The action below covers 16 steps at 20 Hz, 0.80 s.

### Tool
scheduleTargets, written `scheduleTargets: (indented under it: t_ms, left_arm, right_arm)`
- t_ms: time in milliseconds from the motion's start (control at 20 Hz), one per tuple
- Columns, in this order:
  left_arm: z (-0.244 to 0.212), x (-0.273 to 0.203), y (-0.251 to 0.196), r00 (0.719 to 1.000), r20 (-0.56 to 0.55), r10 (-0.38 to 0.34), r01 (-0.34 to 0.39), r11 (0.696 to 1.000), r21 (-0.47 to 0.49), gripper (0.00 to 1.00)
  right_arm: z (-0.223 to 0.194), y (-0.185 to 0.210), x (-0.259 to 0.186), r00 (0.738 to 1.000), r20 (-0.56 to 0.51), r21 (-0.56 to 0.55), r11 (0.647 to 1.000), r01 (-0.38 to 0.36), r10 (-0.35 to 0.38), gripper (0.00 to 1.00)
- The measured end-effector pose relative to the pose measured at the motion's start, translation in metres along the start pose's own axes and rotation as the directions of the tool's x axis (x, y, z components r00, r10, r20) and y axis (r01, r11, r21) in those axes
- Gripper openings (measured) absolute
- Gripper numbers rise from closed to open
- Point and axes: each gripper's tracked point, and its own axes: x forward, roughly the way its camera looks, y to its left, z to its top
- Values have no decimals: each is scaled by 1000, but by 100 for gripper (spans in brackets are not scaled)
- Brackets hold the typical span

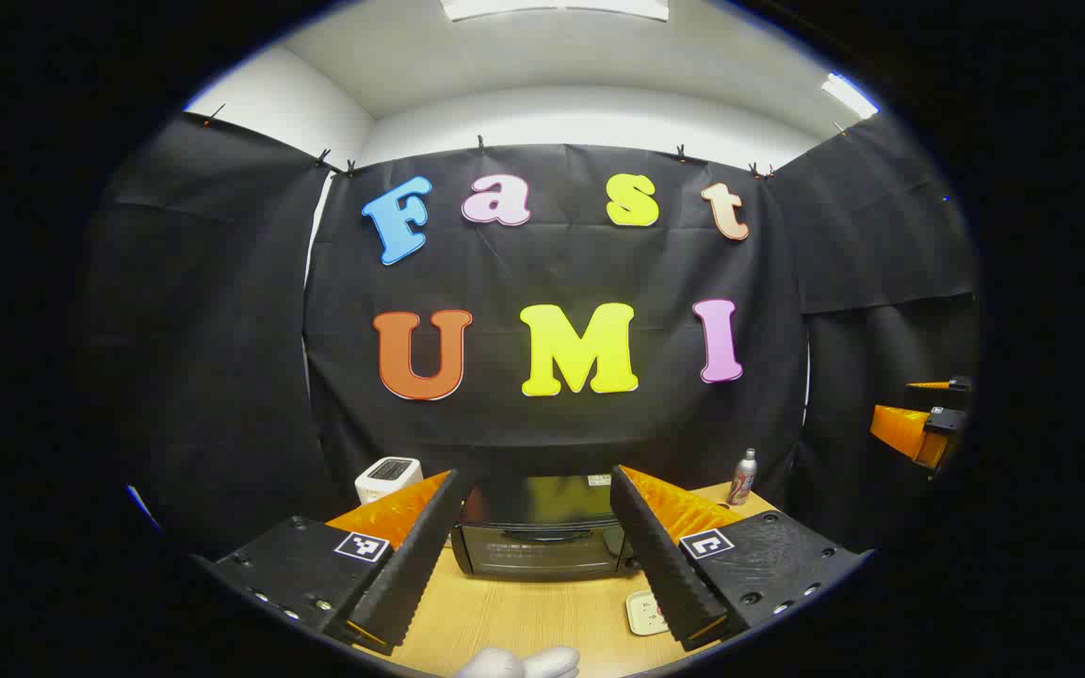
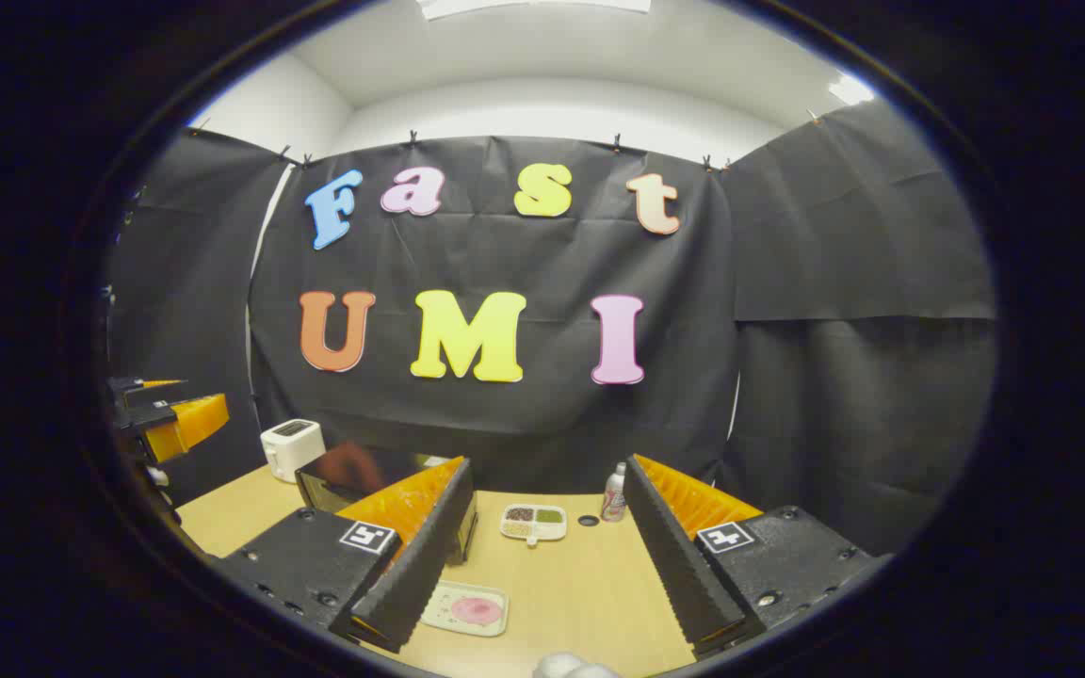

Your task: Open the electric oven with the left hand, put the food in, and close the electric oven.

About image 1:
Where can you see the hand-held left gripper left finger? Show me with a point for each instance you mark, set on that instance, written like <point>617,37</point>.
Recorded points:
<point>420,565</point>

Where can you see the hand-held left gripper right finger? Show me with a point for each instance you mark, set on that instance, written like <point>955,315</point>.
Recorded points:
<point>660,565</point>

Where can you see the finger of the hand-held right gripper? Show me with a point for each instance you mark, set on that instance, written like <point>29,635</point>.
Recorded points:
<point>900,428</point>
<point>952,386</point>

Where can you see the cream food dish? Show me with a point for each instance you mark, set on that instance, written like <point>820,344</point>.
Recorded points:
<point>641,612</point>

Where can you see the black electric oven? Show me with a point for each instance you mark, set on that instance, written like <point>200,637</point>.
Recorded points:
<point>542,551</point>

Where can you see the white toaster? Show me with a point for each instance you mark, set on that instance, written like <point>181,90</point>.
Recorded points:
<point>387,476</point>

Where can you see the silver spray can red label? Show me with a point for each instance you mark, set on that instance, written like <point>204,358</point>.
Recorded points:
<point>742,480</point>

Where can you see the ceiling light panel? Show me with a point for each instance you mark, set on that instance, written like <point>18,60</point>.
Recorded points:
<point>552,8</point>
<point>849,94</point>

